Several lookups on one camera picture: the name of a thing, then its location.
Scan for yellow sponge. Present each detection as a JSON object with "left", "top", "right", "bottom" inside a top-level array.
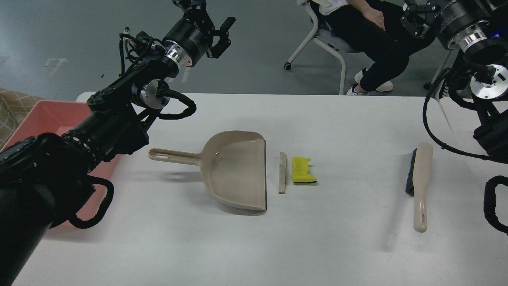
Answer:
[{"left": 292, "top": 157, "right": 318, "bottom": 185}]

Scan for white office chair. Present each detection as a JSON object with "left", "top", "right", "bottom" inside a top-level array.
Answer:
[{"left": 284, "top": 0, "right": 359, "bottom": 95}]

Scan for toast bread slice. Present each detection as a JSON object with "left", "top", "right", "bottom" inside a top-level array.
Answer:
[{"left": 278, "top": 152, "right": 287, "bottom": 194}]

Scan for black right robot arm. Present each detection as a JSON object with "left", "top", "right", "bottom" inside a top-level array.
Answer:
[{"left": 400, "top": 0, "right": 507, "bottom": 164}]

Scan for seated person black trousers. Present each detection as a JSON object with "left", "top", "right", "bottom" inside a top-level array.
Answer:
[{"left": 316, "top": 0, "right": 436, "bottom": 96}]

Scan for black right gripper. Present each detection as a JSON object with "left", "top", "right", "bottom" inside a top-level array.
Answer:
[{"left": 400, "top": 0, "right": 490, "bottom": 50}]

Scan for beige hand brush black bristles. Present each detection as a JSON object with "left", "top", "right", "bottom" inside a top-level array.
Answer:
[{"left": 405, "top": 143, "right": 433, "bottom": 232}]

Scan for pink plastic bin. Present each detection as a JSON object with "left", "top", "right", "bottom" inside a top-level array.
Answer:
[{"left": 1, "top": 100, "right": 119, "bottom": 232}]

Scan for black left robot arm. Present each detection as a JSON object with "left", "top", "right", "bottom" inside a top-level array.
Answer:
[{"left": 1, "top": 0, "right": 236, "bottom": 286}]

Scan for beige plastic dustpan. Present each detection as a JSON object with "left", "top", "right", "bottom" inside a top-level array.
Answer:
[{"left": 148, "top": 131, "right": 267, "bottom": 211}]

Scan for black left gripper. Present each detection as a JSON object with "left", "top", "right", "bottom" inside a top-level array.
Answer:
[{"left": 163, "top": 0, "right": 236, "bottom": 67}]

